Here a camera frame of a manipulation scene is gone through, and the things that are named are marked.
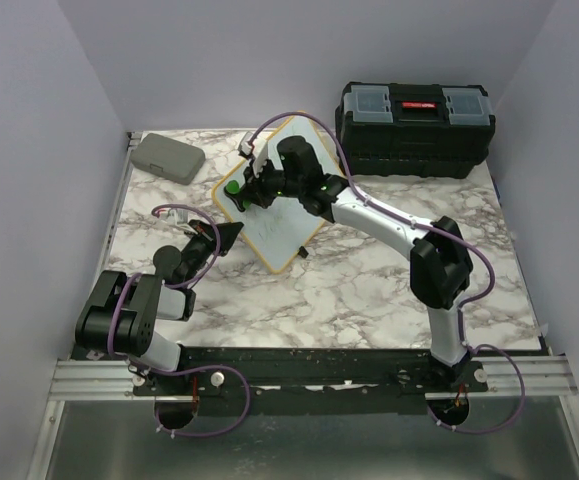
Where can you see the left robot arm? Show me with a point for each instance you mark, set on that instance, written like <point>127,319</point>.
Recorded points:
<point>120,313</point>

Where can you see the aluminium frame rail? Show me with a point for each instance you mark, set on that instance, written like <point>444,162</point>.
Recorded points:
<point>540,450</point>

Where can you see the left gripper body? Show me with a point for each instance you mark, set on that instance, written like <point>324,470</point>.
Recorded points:
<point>200,248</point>

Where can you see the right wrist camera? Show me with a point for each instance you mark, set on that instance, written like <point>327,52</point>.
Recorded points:
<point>259,163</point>

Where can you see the yellow framed whiteboard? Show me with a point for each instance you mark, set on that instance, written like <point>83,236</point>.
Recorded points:
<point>276,234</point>

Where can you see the green whiteboard eraser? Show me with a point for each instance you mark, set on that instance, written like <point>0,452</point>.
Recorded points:
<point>241,205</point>

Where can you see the black plastic toolbox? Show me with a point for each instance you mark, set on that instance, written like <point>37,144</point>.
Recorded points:
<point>414,130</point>

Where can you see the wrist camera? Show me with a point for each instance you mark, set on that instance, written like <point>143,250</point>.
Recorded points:
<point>259,163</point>
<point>177,218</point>

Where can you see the grey plastic case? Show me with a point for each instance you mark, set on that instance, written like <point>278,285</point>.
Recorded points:
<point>168,158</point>

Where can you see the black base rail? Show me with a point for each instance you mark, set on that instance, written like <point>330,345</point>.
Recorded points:
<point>300,382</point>

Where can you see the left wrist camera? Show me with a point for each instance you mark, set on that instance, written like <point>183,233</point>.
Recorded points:
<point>177,218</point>

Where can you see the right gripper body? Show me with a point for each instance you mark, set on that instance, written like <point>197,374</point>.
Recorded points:
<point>269,184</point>

